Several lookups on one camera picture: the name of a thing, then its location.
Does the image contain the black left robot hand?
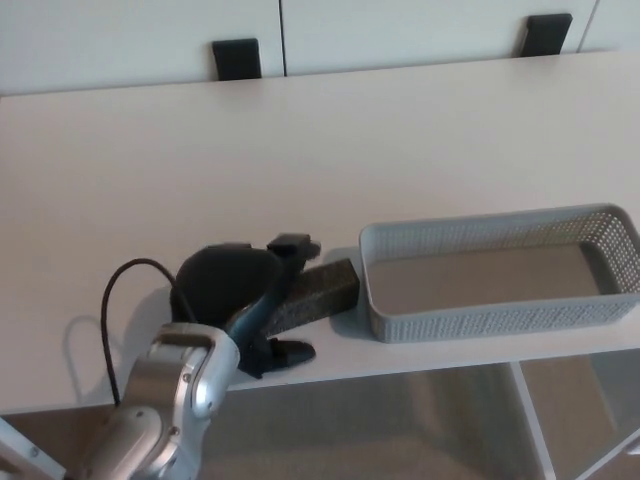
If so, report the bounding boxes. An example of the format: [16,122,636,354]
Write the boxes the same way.
[169,231,323,380]

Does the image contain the dark grey felt eraser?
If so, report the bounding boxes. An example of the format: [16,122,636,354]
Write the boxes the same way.
[264,257,363,338]

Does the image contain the white desk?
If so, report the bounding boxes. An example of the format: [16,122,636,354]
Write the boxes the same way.
[0,49,640,480]

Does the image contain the white cabinet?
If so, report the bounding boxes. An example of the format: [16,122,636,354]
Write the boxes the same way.
[0,0,640,97]

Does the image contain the grey perforated plastic basket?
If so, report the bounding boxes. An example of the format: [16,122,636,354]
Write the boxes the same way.
[358,202,640,345]

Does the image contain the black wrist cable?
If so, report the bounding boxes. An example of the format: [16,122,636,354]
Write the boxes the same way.
[100,257,199,407]

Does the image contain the black cabinet handle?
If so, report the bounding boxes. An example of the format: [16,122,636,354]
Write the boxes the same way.
[210,37,263,82]
[519,13,573,56]

